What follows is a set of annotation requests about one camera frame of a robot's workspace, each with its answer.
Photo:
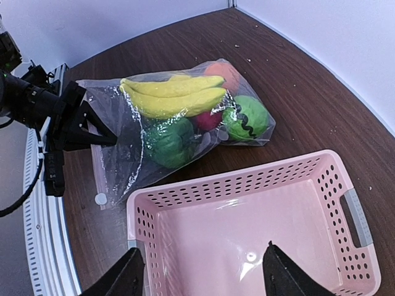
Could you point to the green toy bell pepper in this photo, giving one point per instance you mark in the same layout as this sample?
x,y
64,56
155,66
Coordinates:
x,y
170,143

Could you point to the red toy apple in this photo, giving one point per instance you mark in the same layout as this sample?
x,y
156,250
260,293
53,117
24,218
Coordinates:
x,y
207,121

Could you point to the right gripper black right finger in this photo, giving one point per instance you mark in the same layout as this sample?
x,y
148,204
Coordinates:
x,y
282,276

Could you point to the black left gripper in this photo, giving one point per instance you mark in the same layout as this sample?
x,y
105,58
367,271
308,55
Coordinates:
x,y
74,124

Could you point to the clear zip top bag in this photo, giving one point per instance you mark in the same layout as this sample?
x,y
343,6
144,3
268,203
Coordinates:
x,y
125,167

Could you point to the aluminium front rail frame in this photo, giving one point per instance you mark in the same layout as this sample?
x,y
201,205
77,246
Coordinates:
x,y
50,260

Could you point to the orange toy tangerine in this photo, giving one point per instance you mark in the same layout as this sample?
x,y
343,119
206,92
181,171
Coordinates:
x,y
229,74

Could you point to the pink perforated plastic basket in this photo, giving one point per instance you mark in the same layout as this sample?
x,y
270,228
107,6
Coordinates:
x,y
208,236

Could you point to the yellow toy banana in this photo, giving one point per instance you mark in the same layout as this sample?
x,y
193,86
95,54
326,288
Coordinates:
x,y
167,99

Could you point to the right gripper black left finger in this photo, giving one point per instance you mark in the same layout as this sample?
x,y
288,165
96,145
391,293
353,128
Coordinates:
x,y
125,277

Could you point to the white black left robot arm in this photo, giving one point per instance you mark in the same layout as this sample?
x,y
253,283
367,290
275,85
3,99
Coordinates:
x,y
11,58

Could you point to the green black toy watermelon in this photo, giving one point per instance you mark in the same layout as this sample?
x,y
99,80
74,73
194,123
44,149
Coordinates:
x,y
245,119

